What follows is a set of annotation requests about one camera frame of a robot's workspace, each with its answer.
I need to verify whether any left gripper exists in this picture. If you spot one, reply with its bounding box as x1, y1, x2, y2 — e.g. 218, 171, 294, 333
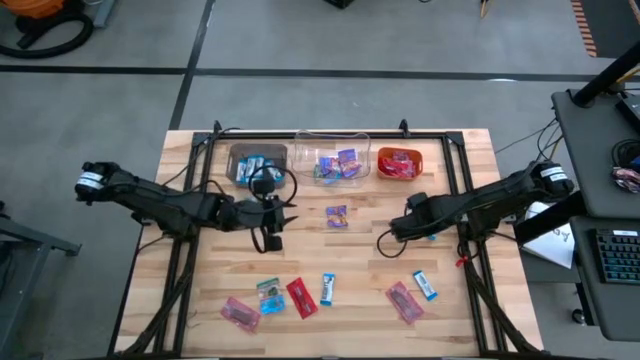
234, 177, 301, 253

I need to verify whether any green candy packet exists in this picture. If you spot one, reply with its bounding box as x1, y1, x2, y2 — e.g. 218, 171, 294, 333
256, 277, 281, 297

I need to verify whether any pink translucent candy packet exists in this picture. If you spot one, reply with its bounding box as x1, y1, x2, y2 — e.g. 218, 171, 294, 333
384, 280, 426, 326
220, 296, 262, 335

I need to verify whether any colourful candy packet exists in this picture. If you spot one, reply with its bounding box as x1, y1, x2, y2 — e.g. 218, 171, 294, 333
610, 166, 640, 194

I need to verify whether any orange plastic bin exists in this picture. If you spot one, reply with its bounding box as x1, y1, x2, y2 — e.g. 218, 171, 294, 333
377, 146, 425, 182

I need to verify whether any grey plastic bin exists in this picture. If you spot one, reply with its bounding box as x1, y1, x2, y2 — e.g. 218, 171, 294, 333
225, 143, 289, 190

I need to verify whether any clear plastic bin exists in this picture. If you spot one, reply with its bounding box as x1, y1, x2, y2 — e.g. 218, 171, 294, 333
292, 129, 372, 189

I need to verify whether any black stand beam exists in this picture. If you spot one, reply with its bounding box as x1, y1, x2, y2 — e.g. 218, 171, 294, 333
513, 189, 589, 246
572, 42, 640, 109

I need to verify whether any white paper sheet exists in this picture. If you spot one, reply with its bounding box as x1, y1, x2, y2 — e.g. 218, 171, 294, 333
519, 202, 576, 270

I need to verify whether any grey desk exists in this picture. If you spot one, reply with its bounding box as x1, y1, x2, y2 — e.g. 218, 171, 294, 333
569, 215, 640, 342
551, 87, 640, 220

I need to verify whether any black backlit keyboard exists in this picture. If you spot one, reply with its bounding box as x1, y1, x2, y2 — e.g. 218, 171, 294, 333
593, 228, 640, 286

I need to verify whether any grey metal table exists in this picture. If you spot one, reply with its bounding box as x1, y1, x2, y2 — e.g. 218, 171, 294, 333
0, 199, 83, 359

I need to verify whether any black floor mat orange-striped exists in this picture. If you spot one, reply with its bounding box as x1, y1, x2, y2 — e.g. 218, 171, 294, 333
569, 0, 640, 59

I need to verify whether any orange shop vacuum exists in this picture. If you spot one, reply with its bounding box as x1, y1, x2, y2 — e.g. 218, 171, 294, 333
0, 0, 66, 21

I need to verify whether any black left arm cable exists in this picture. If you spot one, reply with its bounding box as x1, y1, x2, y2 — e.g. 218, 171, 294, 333
247, 164, 299, 254

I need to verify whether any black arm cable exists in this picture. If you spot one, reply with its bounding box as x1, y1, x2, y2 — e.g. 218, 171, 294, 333
247, 164, 299, 254
375, 227, 416, 260

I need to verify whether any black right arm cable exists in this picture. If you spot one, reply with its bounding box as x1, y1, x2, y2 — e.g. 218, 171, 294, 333
375, 227, 416, 260

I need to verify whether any black aluminium table frame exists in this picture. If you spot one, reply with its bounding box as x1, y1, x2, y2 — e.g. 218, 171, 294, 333
112, 119, 544, 359

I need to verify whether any black vacuum hose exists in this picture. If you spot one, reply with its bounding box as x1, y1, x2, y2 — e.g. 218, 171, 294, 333
0, 10, 95, 60

